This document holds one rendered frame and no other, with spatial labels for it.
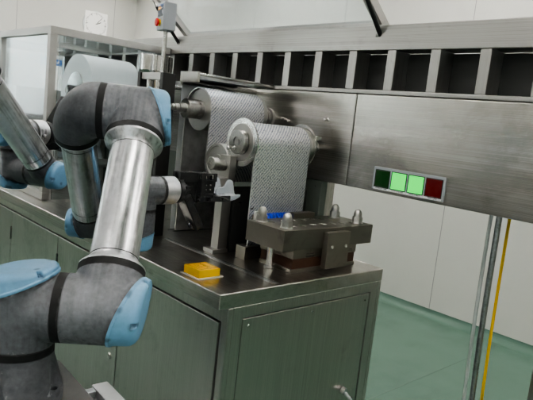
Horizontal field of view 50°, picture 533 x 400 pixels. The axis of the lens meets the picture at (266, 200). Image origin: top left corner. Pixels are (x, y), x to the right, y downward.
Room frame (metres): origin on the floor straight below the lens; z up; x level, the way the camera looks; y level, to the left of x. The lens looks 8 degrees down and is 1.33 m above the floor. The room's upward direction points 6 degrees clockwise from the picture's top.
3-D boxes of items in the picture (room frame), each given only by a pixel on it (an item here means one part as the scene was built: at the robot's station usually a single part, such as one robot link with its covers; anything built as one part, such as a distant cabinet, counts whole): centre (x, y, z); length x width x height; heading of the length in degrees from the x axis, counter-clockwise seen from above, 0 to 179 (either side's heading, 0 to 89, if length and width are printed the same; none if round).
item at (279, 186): (1.79, -0.04, 1.11); 0.23 x 0.01 x 0.18; 133
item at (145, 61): (2.35, 0.51, 1.50); 0.14 x 0.14 x 0.06
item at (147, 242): (1.44, 0.34, 1.01); 0.11 x 0.08 x 0.11; 97
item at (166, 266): (2.46, 0.71, 0.88); 2.52 x 0.66 x 0.04; 43
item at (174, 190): (1.50, 0.26, 1.11); 0.08 x 0.05 x 0.08; 43
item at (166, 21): (2.17, 0.45, 1.66); 0.07 x 0.07 x 0.10; 31
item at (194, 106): (1.92, 0.28, 1.33); 0.06 x 0.06 x 0.06; 43
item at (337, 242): (1.67, -0.22, 0.96); 0.10 x 0.03 x 0.11; 133
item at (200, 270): (1.48, 0.15, 0.91); 0.07 x 0.07 x 0.02; 43
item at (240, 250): (1.79, -0.04, 0.92); 0.28 x 0.04 x 0.04; 133
